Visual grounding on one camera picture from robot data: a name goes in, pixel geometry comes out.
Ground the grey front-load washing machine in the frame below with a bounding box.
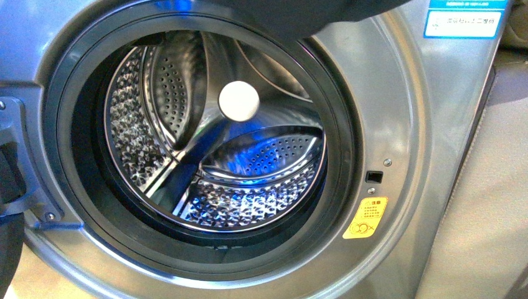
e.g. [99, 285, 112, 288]
[1, 1, 499, 298]

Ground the dark clothing item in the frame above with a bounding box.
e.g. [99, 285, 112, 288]
[218, 0, 407, 40]

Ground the orange warning sticker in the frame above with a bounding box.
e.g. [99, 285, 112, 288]
[342, 197, 388, 239]

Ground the beige side cabinet panel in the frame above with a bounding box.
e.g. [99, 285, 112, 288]
[417, 50, 527, 298]

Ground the blue white energy label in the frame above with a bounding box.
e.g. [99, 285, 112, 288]
[423, 0, 508, 39]

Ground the washing machine door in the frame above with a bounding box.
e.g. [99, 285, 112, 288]
[1, 141, 26, 298]

